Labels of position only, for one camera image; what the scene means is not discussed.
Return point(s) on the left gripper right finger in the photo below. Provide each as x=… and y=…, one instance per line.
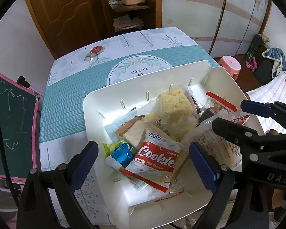
x=215, y=177

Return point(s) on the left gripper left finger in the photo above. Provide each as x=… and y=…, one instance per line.
x=80, y=165

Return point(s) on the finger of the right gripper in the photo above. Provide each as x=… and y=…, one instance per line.
x=233, y=132
x=256, y=108

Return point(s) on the white-label yellow cake packet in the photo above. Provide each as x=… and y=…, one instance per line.
x=223, y=151

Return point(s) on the red white bread packet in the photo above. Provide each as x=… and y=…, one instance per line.
x=217, y=104

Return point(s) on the blue foil candy packet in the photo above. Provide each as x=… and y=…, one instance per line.
x=123, y=155

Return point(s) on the Cookies red white packet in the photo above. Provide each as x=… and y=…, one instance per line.
x=154, y=161

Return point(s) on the clear yellow cake packet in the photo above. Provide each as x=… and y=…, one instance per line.
x=177, y=115

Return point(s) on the white plastic storage tray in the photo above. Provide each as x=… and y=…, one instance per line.
x=127, y=207

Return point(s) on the green pastry packet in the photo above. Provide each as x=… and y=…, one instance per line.
x=110, y=148

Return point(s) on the brown chocolate snack packet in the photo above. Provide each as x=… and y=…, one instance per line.
x=202, y=113

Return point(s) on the tan sandwich biscuit packet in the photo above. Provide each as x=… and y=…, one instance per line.
x=132, y=131

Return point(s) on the white pink checked bedding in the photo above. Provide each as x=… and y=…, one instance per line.
x=275, y=90

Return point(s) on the pink plastic stool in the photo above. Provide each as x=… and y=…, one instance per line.
x=231, y=65

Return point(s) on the pile of clothes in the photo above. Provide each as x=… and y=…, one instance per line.
x=259, y=50

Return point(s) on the teal floral tablecloth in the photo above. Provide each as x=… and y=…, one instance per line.
x=62, y=129

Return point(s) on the pale sliding wardrobe doors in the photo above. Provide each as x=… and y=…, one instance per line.
x=220, y=27

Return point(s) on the red candy on table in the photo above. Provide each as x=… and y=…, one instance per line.
x=94, y=52

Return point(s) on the brown wooden door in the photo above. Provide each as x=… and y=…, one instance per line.
x=67, y=25

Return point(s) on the wooden shelf unit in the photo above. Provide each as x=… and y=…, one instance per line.
x=123, y=16

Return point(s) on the green chalkboard pink frame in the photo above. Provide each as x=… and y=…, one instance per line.
x=18, y=117

